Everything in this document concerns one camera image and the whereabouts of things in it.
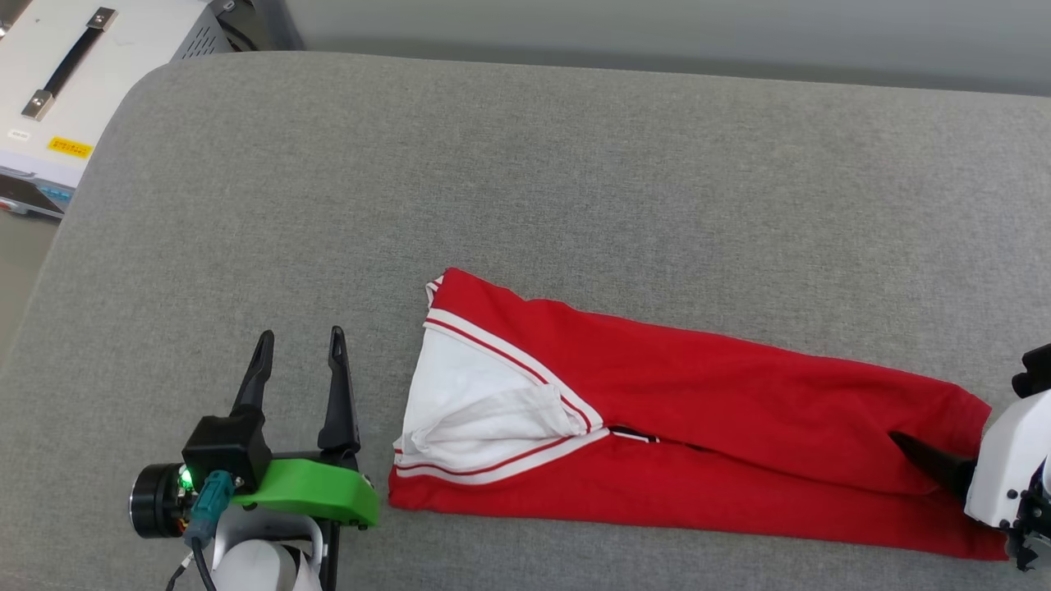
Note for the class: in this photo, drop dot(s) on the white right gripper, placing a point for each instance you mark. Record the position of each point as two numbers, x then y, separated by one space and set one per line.
1010 460

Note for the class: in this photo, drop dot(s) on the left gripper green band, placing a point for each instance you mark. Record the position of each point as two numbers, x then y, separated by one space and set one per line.
312 488

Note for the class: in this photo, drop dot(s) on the red garment with white lining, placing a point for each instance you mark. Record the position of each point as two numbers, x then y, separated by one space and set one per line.
698 386

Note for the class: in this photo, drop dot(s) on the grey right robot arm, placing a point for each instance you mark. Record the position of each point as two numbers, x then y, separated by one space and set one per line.
1034 533

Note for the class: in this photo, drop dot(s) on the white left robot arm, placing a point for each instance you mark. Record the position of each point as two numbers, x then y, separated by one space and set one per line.
263 562

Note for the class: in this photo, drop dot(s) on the yellow warning label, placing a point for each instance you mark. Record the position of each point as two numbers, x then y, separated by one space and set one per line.
70 148

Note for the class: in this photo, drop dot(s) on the white equipment box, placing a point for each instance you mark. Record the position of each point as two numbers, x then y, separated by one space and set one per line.
123 74

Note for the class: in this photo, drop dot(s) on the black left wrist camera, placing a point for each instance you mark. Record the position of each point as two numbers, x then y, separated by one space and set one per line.
226 447

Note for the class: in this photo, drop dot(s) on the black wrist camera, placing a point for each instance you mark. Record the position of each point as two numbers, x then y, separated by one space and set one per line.
1036 373
226 447

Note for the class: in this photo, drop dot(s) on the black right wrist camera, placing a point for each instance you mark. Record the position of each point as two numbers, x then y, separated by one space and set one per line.
1036 373

